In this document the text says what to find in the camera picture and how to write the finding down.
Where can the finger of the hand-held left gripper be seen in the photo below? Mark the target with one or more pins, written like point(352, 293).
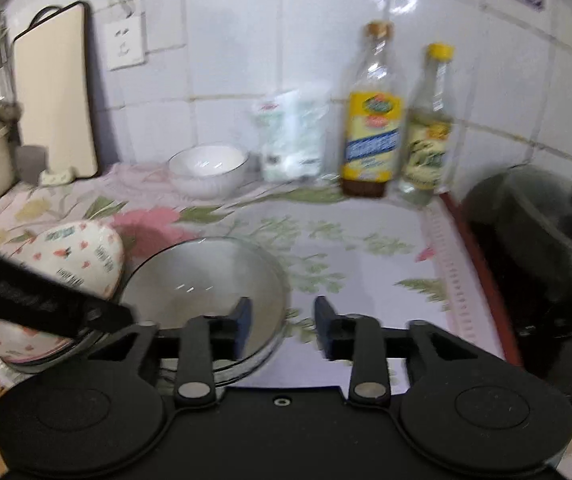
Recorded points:
point(113, 316)

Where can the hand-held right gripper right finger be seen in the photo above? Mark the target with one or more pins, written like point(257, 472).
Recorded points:
point(322, 322)

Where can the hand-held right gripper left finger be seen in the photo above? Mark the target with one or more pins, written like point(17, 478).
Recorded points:
point(243, 320)

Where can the floral print bowl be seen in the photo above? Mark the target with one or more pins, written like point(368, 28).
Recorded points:
point(73, 260)

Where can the floral tablecloth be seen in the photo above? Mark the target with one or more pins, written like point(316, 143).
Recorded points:
point(355, 250)

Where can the grey knife blade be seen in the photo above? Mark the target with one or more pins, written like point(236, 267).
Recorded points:
point(31, 162)

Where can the brown cap yellow label bottle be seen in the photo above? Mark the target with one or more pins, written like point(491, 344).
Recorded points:
point(371, 145)

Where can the beige cutting board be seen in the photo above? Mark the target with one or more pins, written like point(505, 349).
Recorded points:
point(56, 100)

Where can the plastic bag of rock sugar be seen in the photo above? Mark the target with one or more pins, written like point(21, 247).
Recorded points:
point(293, 135)

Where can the hanging metal whisk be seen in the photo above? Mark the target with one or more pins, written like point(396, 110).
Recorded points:
point(3, 85)

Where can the yellow cap clear bottle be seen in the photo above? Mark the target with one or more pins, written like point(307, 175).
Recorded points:
point(428, 150)

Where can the black stove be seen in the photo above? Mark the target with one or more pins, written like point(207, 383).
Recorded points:
point(530, 340)

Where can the black wok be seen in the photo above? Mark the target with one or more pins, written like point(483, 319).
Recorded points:
point(540, 255)

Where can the glass wok lid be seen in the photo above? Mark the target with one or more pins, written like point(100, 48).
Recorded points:
point(560, 210)

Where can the white wall socket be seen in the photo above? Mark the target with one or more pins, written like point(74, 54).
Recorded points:
point(125, 42)

